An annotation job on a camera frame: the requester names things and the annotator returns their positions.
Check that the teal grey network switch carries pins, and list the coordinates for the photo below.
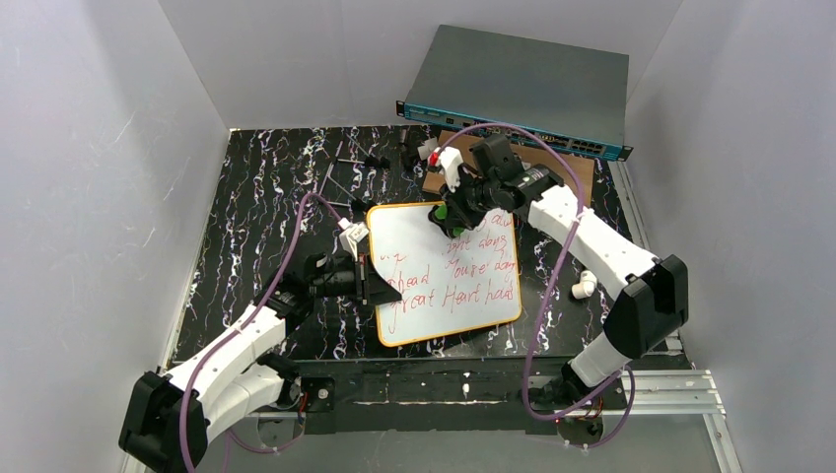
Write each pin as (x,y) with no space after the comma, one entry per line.
(572,98)

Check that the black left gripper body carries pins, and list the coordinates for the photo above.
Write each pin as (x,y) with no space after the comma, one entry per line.
(360,279)

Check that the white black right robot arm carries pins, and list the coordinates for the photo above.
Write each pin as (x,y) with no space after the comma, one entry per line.
(650,293)

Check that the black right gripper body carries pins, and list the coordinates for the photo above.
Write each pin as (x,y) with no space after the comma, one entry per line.
(461,201)

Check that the white pvc elbow far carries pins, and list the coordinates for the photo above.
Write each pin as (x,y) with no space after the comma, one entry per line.
(427,148)

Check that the green black whiteboard eraser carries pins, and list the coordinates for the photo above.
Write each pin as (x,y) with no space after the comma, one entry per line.
(449,222)

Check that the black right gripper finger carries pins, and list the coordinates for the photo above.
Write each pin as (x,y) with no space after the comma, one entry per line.
(468,219)
(444,218)

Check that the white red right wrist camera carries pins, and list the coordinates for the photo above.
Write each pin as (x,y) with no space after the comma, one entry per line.
(445,163)

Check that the yellow framed whiteboard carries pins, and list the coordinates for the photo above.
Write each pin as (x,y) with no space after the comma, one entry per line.
(447,285)

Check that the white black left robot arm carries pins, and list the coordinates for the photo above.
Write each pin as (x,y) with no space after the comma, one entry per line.
(228,372)

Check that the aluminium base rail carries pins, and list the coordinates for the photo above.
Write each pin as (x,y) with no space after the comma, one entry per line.
(400,399)

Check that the brown wooden board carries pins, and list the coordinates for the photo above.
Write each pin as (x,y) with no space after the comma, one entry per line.
(582,167)

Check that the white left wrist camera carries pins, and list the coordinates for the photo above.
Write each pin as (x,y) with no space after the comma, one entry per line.
(351,234)

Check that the white pvc elbow near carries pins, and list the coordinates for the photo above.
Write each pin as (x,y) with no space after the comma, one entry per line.
(585,287)

